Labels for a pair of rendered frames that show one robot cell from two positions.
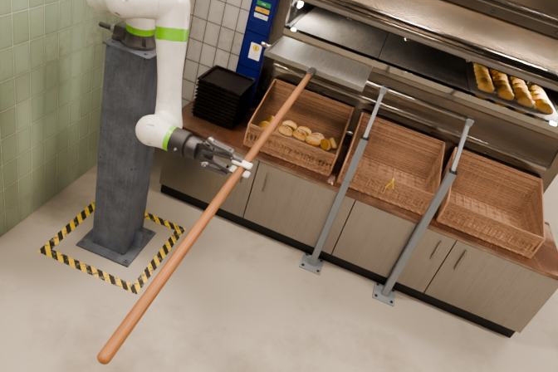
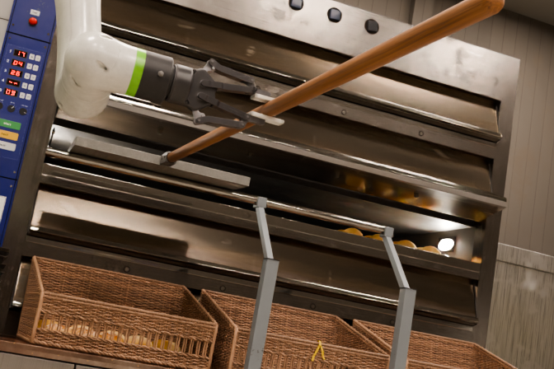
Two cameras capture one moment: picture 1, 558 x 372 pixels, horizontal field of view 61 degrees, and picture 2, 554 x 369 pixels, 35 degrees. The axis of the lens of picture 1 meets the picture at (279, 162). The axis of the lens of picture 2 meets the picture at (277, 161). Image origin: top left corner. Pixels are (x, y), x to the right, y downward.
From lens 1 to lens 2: 159 cm
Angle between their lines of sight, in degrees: 50
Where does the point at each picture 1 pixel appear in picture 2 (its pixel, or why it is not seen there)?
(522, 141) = (431, 291)
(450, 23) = (298, 133)
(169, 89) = (92, 21)
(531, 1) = (382, 95)
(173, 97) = not seen: hidden behind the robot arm
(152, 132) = (114, 46)
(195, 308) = not seen: outside the picture
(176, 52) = not seen: outside the picture
